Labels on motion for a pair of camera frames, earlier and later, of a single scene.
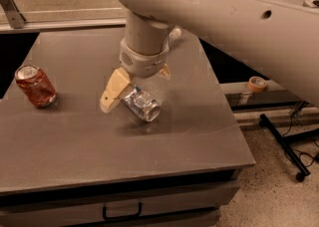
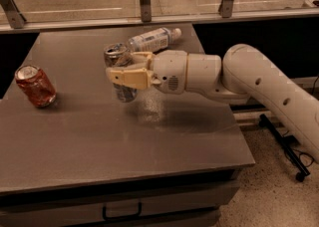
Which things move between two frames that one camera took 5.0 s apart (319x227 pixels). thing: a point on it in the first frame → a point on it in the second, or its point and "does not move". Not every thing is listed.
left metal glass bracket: x=11 y=11 does not move
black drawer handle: x=122 y=217 does not move
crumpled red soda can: x=36 y=85 does not move
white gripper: x=144 y=63 → x=169 y=71
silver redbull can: x=141 y=104 → x=119 y=55
